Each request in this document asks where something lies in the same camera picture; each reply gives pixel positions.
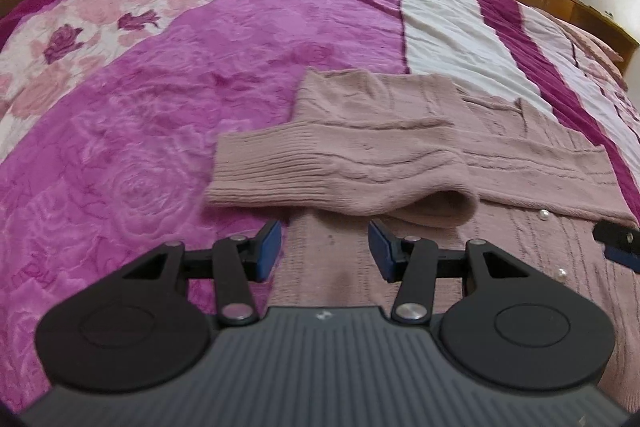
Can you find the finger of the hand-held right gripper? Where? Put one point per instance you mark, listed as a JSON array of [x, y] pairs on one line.
[[620, 237]]

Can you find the pink knitted cardigan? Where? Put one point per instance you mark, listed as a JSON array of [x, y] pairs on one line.
[[350, 157]]

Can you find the purple floral blanket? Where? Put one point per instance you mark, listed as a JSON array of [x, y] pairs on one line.
[[150, 132]]

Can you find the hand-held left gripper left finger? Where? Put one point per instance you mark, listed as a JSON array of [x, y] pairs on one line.
[[265, 252]]

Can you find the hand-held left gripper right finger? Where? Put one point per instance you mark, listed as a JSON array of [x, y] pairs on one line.
[[382, 252]]

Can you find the pink lace pillow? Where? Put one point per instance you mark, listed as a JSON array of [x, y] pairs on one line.
[[595, 49]]

